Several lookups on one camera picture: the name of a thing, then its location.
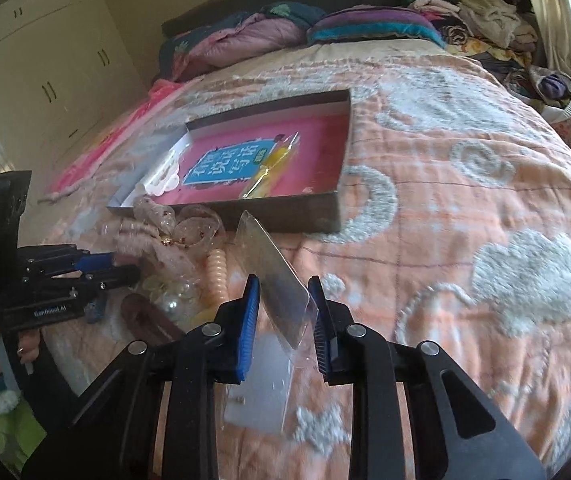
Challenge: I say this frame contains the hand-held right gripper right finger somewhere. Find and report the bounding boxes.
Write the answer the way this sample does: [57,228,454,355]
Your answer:
[307,275,549,480]

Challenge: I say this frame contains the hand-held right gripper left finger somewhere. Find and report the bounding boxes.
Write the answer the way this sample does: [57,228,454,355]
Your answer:
[20,274,261,480]

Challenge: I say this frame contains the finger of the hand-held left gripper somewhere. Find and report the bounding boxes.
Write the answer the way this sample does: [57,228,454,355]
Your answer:
[15,243,117,282]
[21,264,142,307]

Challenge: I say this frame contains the brown hair claw clip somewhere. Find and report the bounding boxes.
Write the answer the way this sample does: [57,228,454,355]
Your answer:
[119,293,187,345]

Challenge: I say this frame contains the clear packet with white card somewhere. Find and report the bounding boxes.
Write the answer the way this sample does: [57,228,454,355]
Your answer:
[222,210,320,436]

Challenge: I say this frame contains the peach wavy hair clip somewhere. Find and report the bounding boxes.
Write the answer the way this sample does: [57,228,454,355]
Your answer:
[204,248,229,309]

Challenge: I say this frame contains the shallow cardboard box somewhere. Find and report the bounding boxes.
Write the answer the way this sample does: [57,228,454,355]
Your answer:
[106,89,355,235]

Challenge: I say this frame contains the clear bag with yellow item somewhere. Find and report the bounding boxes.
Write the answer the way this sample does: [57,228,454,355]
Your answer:
[242,131,302,200]

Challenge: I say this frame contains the white flower-shaped item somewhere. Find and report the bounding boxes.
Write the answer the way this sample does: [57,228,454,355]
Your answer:
[138,156,187,198]

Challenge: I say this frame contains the pink towel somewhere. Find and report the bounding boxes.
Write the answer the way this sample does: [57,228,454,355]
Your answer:
[48,80,201,201]

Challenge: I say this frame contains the cream wardrobe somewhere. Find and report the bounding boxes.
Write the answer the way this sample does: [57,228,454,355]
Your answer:
[0,0,148,211]

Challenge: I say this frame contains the pink book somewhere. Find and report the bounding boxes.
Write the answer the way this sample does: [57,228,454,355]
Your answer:
[158,112,351,206]

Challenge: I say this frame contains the orange and white bedspread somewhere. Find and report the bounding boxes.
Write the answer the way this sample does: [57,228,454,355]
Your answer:
[40,52,571,480]

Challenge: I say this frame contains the pink and navy folded quilt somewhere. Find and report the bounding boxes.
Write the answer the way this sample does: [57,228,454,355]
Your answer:
[158,2,326,83]

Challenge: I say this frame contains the beige bed sheet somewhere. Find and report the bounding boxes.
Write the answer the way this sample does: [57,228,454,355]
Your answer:
[205,40,466,91]

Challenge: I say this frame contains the purple and teal striped pillow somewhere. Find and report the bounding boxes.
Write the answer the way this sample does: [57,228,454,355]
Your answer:
[307,6,446,48]

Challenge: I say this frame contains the pile of clothes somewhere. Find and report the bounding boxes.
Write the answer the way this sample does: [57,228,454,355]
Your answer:
[395,0,571,106]

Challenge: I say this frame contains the cream curtain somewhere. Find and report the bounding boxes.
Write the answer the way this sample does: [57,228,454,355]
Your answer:
[520,0,571,76]

